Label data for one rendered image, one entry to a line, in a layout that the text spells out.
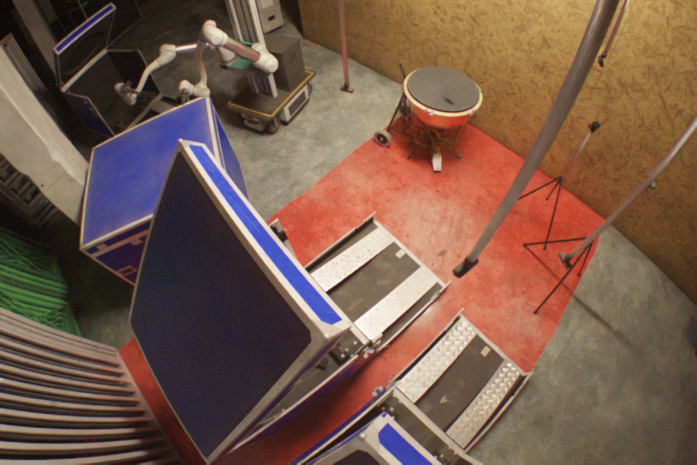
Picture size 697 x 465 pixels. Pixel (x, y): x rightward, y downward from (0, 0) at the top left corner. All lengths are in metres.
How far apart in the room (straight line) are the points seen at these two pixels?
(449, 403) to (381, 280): 1.13
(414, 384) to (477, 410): 0.53
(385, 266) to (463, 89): 1.69
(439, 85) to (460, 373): 2.38
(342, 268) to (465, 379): 1.31
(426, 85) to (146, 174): 2.36
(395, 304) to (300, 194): 1.38
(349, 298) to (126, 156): 2.08
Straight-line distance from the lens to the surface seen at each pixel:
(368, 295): 2.63
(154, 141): 2.64
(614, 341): 3.42
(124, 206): 2.37
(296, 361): 0.86
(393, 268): 2.72
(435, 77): 3.08
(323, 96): 4.12
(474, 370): 2.66
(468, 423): 2.53
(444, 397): 2.59
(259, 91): 3.89
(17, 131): 2.73
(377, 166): 3.28
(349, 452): 0.87
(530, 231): 3.26
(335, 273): 2.58
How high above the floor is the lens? 2.55
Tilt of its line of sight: 57 degrees down
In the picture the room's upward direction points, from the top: 6 degrees counter-clockwise
